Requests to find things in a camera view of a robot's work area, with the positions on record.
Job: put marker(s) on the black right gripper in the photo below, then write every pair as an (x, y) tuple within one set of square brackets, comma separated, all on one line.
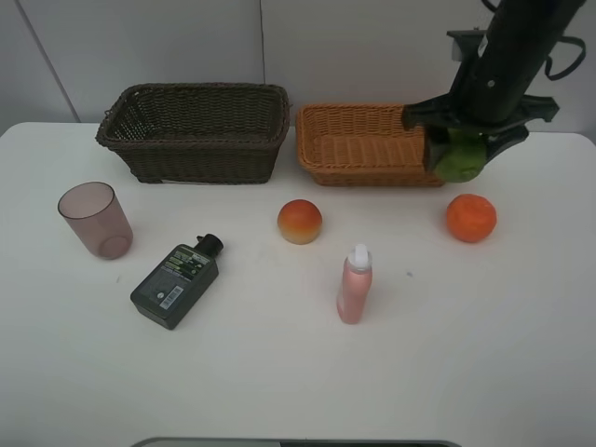
[(488, 96)]

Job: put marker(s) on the green lime fruit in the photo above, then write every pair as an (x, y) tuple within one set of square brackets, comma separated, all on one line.
[(464, 158)]

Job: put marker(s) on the orange tangerine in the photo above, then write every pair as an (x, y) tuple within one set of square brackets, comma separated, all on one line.
[(470, 218)]

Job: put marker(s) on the red yellow peach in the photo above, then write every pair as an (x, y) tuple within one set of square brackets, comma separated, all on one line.
[(299, 221)]

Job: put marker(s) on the pink bottle white cap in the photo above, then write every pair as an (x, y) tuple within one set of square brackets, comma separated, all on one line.
[(355, 285)]

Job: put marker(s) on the translucent pink plastic cup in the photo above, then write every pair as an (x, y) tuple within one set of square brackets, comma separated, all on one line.
[(94, 213)]

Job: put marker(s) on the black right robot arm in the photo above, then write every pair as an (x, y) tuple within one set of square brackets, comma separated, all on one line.
[(534, 26)]

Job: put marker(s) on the orange wicker basket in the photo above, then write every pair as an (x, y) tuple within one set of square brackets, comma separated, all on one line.
[(361, 145)]

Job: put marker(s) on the dark brown wicker basket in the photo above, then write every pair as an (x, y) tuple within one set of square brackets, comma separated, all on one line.
[(221, 133)]

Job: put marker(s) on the dark green flat bottle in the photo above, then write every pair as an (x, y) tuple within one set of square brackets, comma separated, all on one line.
[(169, 292)]

